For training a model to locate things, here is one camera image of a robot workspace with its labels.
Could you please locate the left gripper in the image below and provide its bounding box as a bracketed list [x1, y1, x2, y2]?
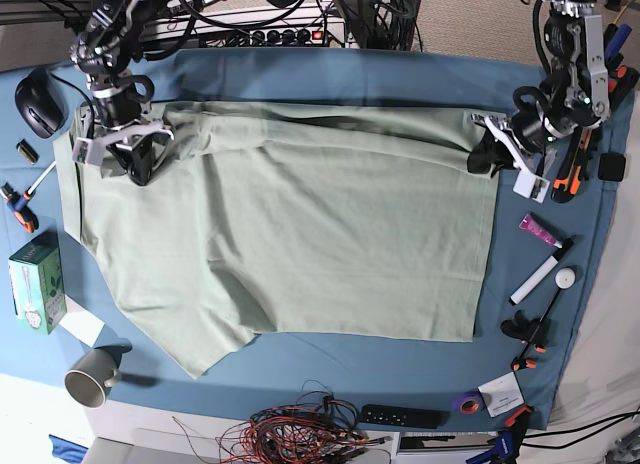
[467, 113, 555, 178]

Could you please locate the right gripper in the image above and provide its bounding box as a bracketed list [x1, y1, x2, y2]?
[89, 119, 174, 186]

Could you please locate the pale green T-shirt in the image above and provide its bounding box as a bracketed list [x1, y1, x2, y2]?
[53, 102, 498, 378]

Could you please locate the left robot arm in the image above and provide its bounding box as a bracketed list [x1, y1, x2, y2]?
[467, 0, 611, 175]

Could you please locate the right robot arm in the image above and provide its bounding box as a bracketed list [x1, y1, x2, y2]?
[71, 0, 172, 186]

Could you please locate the blue table cloth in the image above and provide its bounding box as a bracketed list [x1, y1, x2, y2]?
[0, 47, 637, 432]

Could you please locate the purple glue tube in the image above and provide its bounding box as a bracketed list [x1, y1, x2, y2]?
[519, 213, 563, 249]

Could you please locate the orange black utility knife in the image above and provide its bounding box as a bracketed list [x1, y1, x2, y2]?
[551, 128, 602, 204]

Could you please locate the white ballpoint pen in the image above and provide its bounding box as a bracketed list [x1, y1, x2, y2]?
[25, 161, 56, 196]

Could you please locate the small battery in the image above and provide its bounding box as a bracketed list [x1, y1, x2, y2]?
[16, 140, 39, 165]

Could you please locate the black computer mouse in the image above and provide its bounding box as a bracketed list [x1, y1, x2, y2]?
[14, 69, 64, 139]

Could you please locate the blue orange screwdriver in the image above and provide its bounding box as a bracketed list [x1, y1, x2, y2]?
[1, 183, 39, 234]

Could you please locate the black square pad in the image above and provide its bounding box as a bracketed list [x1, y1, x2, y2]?
[598, 152, 626, 183]

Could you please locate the white black marker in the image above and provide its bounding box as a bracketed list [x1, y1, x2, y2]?
[509, 237, 575, 306]

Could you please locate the white round cap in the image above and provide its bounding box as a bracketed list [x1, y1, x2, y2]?
[555, 267, 576, 290]

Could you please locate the green tea box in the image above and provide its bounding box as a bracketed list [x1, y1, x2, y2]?
[8, 232, 67, 335]

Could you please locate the orange black spring clamp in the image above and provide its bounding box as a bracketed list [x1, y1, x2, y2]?
[608, 65, 639, 112]

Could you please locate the white paper sheet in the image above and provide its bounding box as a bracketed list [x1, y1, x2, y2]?
[59, 295, 105, 347]

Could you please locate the black orange bar clamp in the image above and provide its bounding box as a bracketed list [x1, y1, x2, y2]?
[500, 288, 563, 372]

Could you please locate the black power strip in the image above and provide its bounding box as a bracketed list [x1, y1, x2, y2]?
[225, 28, 326, 47]

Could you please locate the grey ceramic mug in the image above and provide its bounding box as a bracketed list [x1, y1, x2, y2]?
[64, 349, 121, 409]

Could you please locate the white paper card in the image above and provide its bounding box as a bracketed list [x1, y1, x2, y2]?
[478, 371, 524, 418]

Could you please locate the purple tape roll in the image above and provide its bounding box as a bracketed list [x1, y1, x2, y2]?
[451, 390, 485, 416]

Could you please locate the black remote control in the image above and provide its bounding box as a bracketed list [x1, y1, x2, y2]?
[359, 404, 449, 429]

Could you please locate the blue black bar clamp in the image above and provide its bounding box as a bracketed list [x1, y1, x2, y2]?
[466, 406, 533, 464]

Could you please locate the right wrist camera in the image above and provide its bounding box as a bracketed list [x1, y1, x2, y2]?
[72, 137, 106, 168]

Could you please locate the red black wire bundle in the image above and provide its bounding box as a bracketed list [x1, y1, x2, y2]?
[172, 380, 392, 464]

